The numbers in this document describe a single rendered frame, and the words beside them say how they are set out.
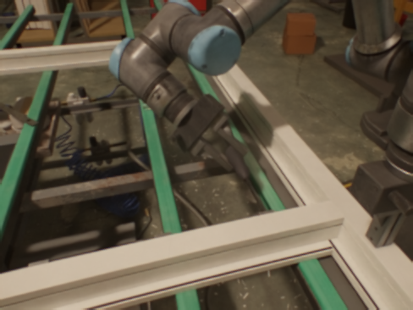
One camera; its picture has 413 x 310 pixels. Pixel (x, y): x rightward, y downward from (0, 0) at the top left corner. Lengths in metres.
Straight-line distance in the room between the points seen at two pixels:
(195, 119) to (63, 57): 0.84
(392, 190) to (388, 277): 0.16
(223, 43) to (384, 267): 0.44
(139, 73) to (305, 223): 0.44
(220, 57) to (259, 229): 0.31
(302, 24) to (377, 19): 2.71
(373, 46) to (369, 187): 0.89
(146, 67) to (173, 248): 0.38
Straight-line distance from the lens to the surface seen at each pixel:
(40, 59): 1.43
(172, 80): 0.70
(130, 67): 0.71
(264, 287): 1.58
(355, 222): 0.60
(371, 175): 0.45
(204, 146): 0.70
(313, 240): 0.61
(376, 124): 0.49
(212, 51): 0.59
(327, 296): 0.59
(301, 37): 3.96
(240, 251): 0.55
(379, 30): 1.26
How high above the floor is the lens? 1.36
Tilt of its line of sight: 38 degrees down
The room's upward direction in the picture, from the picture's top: 1 degrees counter-clockwise
